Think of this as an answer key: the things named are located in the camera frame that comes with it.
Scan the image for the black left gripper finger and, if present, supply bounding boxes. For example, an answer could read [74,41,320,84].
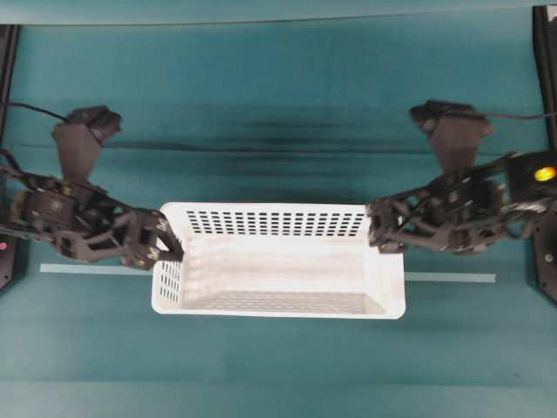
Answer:
[153,217,184,262]

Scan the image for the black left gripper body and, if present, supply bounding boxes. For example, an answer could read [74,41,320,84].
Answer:
[51,183,164,270]

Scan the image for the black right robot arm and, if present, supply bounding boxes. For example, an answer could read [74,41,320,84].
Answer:
[366,152,556,255]

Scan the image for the white tape strip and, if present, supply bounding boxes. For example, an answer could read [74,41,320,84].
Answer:
[39,263,496,284]

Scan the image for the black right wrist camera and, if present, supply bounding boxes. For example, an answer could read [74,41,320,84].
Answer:
[409,100,493,172]

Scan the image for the black right camera cable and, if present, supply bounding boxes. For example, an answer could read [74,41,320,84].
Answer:
[482,102,557,121]

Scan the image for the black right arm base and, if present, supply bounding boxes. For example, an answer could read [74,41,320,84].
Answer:
[531,4,557,304]

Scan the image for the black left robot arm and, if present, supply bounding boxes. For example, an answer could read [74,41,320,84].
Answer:
[1,149,184,271]

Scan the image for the black left camera cable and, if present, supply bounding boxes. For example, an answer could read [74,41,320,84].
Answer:
[0,102,70,123]

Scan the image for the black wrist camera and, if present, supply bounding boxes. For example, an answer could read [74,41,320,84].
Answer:
[52,105,122,184]
[409,100,493,172]

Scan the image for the black camera cable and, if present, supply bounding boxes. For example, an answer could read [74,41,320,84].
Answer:
[0,102,70,123]
[482,102,557,121]

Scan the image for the white perforated plastic basket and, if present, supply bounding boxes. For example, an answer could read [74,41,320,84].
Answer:
[151,202,406,320]

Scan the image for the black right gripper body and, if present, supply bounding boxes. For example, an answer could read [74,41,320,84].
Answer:
[367,172,506,255]

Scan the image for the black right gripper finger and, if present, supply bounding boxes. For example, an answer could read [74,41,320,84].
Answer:
[376,237,407,253]

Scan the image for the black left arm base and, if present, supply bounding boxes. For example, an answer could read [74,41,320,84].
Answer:
[0,24,22,297]

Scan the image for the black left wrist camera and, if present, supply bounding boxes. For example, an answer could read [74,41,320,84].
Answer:
[52,105,122,184]

